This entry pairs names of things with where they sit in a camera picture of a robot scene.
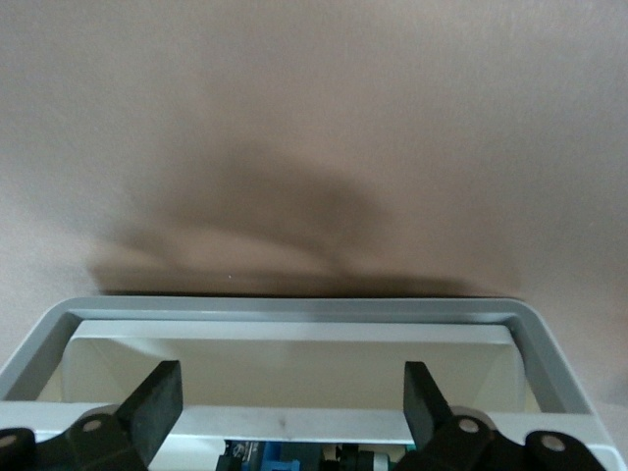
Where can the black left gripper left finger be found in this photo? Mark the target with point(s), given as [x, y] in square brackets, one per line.
[147, 407]

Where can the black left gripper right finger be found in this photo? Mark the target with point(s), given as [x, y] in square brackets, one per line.
[432, 417]

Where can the white plastic drawer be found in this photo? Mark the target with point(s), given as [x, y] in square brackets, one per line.
[294, 314]

